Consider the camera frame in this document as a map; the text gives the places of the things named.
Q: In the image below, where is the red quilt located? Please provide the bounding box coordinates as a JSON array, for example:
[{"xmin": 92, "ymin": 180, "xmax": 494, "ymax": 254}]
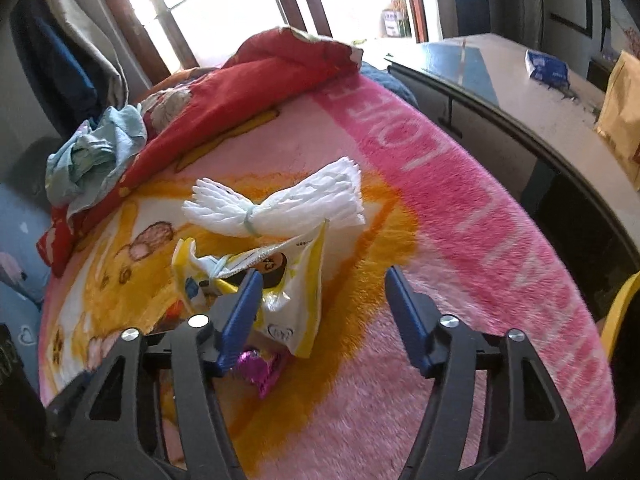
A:
[{"xmin": 36, "ymin": 27, "xmax": 363, "ymax": 277}]

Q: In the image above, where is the purple foil wrapper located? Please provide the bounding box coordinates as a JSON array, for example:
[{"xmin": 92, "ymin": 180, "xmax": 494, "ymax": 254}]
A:
[{"xmin": 232, "ymin": 347, "xmax": 291, "ymax": 400}]

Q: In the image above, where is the small white box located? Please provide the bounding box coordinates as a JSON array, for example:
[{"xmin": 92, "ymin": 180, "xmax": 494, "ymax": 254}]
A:
[{"xmin": 382, "ymin": 7, "xmax": 403, "ymax": 38}]

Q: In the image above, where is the pink and yellow printed blanket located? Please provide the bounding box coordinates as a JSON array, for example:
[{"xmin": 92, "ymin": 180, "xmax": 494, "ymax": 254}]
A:
[{"xmin": 37, "ymin": 67, "xmax": 618, "ymax": 480}]

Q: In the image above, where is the wooden window frame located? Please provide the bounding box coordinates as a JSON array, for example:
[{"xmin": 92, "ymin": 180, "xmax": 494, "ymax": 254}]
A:
[{"xmin": 90, "ymin": 0, "xmax": 431, "ymax": 86}]

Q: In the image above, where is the dark blue cushion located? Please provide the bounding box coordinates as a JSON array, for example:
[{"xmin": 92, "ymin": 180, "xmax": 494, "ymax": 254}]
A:
[{"xmin": 360, "ymin": 62, "xmax": 416, "ymax": 106}]

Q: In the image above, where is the desk with dark edge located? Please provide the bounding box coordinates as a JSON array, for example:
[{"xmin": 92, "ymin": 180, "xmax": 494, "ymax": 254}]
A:
[{"xmin": 385, "ymin": 34, "xmax": 640, "ymax": 321}]

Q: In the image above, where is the white tied plastic bundle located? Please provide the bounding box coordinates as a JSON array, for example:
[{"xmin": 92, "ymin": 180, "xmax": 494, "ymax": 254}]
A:
[{"xmin": 182, "ymin": 156, "xmax": 366, "ymax": 238}]

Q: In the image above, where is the yellow chair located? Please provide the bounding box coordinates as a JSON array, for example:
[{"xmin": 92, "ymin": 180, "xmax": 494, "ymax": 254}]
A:
[{"xmin": 597, "ymin": 271, "xmax": 640, "ymax": 361}]

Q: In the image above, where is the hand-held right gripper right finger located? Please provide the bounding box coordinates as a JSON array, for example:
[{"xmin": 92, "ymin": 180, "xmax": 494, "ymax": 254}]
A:
[{"xmin": 384, "ymin": 266, "xmax": 586, "ymax": 480}]

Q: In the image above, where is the grey curtain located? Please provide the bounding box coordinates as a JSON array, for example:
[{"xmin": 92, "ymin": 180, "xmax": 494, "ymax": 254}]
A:
[{"xmin": 37, "ymin": 0, "xmax": 131, "ymax": 106}]

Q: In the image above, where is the blue tissue pack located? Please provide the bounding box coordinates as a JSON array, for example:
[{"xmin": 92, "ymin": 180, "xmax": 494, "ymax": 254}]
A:
[{"xmin": 524, "ymin": 49, "xmax": 571, "ymax": 86}]

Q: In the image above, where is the yellow snack packet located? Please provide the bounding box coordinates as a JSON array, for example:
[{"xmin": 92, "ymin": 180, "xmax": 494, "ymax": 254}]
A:
[{"xmin": 171, "ymin": 220, "xmax": 328, "ymax": 358}]

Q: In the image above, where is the dark blue garment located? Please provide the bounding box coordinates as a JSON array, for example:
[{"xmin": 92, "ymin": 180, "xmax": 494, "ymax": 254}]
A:
[{"xmin": 10, "ymin": 0, "xmax": 98, "ymax": 126}]

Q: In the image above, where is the light blue cloth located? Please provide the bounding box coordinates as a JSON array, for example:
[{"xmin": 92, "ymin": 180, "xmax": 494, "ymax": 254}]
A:
[{"xmin": 45, "ymin": 104, "xmax": 148, "ymax": 218}]

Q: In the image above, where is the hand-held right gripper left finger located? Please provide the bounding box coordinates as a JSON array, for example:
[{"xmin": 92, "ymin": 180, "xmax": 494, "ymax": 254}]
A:
[{"xmin": 45, "ymin": 269, "xmax": 265, "ymax": 480}]

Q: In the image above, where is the brown paper bag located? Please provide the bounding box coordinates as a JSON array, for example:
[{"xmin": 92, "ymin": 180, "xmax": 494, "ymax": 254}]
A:
[{"xmin": 594, "ymin": 50, "xmax": 640, "ymax": 186}]

